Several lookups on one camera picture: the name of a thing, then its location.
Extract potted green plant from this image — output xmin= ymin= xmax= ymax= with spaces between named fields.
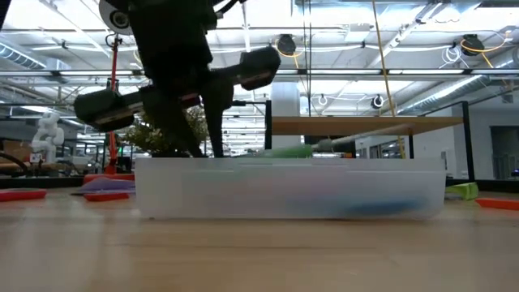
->
xmin=123 ymin=105 xmax=210 ymax=158

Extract pink and clear pencil box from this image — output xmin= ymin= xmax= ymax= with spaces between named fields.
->
xmin=134 ymin=157 xmax=447 ymax=221

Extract green sticky notes pad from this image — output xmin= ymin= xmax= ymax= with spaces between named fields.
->
xmin=444 ymin=182 xmax=479 ymax=201

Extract blue handled scissors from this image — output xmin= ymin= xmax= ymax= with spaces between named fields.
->
xmin=332 ymin=198 xmax=427 ymax=218

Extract white robot figure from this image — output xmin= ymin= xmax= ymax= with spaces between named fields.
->
xmin=30 ymin=111 xmax=66 ymax=165

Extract orange eraser with black print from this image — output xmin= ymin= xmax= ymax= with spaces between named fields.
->
xmin=474 ymin=197 xmax=519 ymax=212

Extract red handled scissors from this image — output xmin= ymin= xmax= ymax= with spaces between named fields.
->
xmin=0 ymin=188 xmax=48 ymax=203

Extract black curved hose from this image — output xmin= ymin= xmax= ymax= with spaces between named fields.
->
xmin=0 ymin=150 xmax=32 ymax=178

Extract pale purple sticky notes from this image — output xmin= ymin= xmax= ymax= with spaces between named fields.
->
xmin=72 ymin=176 xmax=137 ymax=195

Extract large black ceiling cable reel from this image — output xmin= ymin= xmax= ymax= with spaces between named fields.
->
xmin=461 ymin=34 xmax=486 ymax=56
xmin=277 ymin=34 xmax=297 ymax=57

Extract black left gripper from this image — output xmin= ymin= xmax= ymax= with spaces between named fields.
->
xmin=73 ymin=28 xmax=281 ymax=158

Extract wooden shelf with black frame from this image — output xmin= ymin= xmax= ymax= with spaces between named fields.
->
xmin=264 ymin=100 xmax=476 ymax=183

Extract small orange block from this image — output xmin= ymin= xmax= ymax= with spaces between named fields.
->
xmin=84 ymin=191 xmax=131 ymax=203

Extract yellow hanging cable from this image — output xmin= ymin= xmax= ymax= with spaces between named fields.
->
xmin=371 ymin=0 xmax=406 ymax=159

